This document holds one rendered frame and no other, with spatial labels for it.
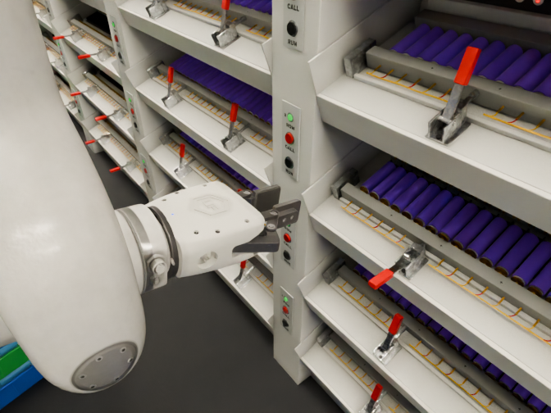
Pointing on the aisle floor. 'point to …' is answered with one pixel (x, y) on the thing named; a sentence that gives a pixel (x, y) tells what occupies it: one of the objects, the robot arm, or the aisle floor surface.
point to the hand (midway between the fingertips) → (275, 206)
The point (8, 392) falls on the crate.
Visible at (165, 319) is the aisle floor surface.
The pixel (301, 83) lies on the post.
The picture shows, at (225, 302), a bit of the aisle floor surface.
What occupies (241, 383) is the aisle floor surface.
